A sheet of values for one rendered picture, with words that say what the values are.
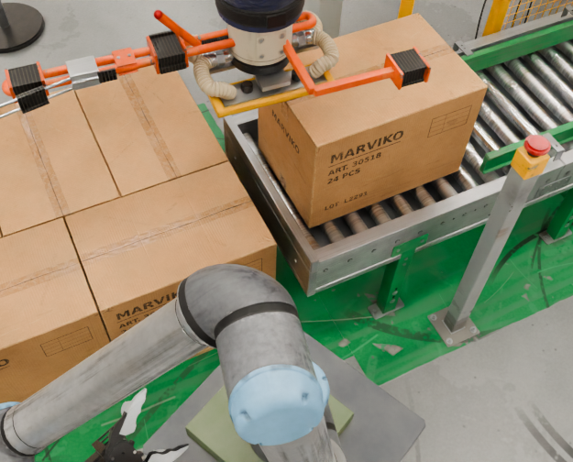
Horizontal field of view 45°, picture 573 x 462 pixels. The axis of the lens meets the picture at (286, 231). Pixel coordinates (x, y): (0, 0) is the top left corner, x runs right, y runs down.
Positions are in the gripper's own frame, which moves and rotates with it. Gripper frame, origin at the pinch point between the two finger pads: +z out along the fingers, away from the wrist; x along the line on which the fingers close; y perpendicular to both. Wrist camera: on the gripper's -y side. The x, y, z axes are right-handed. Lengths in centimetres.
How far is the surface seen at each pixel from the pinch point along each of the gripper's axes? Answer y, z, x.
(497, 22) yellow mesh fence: 80, 212, 5
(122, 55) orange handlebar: 45, 50, -61
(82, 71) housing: 46, 39, -63
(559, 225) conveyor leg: 66, 182, 86
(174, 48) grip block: 40, 61, -56
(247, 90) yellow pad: 37, 71, -37
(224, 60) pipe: 41, 72, -47
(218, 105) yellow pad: 40, 63, -38
